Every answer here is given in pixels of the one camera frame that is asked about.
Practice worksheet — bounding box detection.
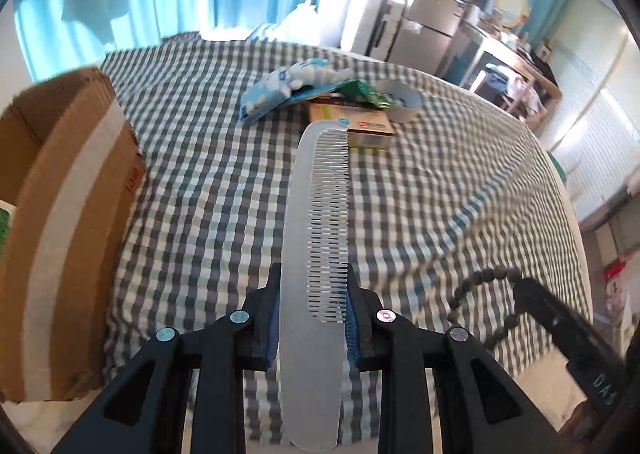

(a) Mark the wooden dressing desk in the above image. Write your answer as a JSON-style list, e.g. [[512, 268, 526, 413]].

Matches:
[[457, 22, 562, 110]]

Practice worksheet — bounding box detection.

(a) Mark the white suitcase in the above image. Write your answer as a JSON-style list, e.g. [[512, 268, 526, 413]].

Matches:
[[341, 0, 406, 60]]

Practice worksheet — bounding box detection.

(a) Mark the translucent plastic comb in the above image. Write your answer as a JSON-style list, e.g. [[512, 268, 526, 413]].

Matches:
[[277, 119, 351, 451]]

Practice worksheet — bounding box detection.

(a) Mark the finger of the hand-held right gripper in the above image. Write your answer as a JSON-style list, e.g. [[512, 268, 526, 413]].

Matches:
[[512, 277, 617, 361]]

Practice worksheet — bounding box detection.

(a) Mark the teal stool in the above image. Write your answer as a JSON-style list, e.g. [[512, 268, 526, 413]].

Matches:
[[547, 149, 568, 185]]

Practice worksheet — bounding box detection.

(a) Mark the cardboard box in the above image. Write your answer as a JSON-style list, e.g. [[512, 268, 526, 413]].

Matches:
[[0, 65, 148, 402]]

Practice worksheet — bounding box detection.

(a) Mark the white plastic bag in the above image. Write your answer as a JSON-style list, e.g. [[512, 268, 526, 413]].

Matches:
[[277, 4, 321, 42]]

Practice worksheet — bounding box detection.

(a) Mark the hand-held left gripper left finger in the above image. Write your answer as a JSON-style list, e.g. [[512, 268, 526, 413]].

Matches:
[[50, 261, 283, 454]]

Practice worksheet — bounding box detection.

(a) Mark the white oval mirror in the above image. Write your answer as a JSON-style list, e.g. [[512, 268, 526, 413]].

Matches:
[[492, 0, 531, 30]]

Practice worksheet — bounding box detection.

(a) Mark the grey checked blanket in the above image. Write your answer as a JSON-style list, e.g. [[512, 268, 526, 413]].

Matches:
[[97, 32, 593, 454]]

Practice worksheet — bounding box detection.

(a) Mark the dark bead bracelet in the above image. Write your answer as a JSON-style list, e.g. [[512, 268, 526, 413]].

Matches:
[[447, 268, 523, 347]]

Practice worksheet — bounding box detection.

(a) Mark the blue cloth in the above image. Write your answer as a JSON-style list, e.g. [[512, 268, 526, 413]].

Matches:
[[482, 63, 511, 95]]

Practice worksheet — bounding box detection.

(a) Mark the yellow red carton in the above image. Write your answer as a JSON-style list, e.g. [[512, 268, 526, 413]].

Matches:
[[306, 102, 396, 151]]

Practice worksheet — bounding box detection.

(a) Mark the green white carton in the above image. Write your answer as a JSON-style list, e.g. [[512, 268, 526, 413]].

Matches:
[[0, 199, 18, 255]]

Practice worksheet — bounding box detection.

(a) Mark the green foil packet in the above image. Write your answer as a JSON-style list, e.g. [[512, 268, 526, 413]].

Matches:
[[335, 79, 396, 110]]

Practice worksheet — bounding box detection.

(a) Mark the silver fridge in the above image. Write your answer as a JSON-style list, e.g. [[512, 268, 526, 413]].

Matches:
[[387, 0, 463, 70]]

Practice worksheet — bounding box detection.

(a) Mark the blue white packet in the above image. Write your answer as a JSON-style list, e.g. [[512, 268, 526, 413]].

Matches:
[[240, 58, 351, 124]]

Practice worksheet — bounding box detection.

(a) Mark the white clothing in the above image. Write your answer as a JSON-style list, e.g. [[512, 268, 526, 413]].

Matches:
[[507, 74, 546, 117]]

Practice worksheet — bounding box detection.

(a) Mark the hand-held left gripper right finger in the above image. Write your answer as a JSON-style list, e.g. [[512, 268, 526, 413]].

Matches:
[[342, 264, 561, 454]]

